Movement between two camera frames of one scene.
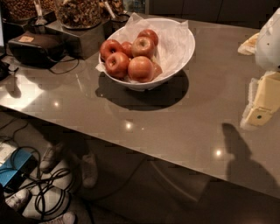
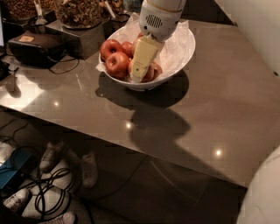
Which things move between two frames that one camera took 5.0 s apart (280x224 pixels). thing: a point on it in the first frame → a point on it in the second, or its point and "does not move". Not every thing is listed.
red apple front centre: x=141 y=69 does not move
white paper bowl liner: x=175 y=42 does not move
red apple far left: x=109 y=46 does not move
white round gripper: x=269 y=46 → x=159 y=24
